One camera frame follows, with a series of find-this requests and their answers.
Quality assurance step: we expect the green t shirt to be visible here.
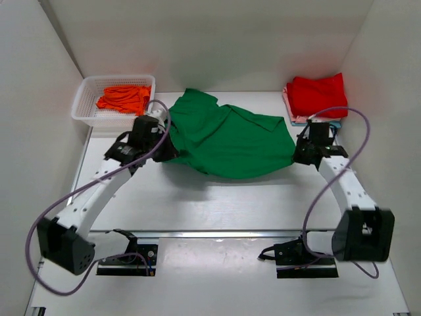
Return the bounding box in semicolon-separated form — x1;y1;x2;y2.
168;89;295;180

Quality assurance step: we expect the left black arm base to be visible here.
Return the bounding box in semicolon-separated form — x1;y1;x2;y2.
96;230;159;277

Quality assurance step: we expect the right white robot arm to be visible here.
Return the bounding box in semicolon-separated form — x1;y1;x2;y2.
293;120;395;264

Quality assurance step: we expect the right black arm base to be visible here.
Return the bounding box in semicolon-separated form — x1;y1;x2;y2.
257;237;339;280

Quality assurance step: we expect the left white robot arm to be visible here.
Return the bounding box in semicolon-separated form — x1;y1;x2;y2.
36;110;176;275

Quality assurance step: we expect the pink folded t shirt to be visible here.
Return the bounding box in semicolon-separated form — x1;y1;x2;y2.
282;86;334;122

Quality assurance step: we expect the light blue folded t shirt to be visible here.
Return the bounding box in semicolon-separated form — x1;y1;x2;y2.
291;121;341;128

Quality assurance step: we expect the red folded t shirt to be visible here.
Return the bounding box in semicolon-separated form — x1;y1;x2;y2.
286;73;348;117

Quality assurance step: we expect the orange t shirt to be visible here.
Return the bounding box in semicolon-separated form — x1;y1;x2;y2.
96;85;151;116

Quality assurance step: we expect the white plastic basket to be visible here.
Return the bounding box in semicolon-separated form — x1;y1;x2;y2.
71;74;155;129

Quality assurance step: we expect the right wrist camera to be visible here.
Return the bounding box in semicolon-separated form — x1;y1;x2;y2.
307;115;323;122

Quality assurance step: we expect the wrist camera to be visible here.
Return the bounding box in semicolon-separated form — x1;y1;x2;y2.
148;109;167;133
307;115;323;122

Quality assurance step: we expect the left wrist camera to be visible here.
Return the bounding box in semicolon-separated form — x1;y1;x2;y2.
148;109;167;133

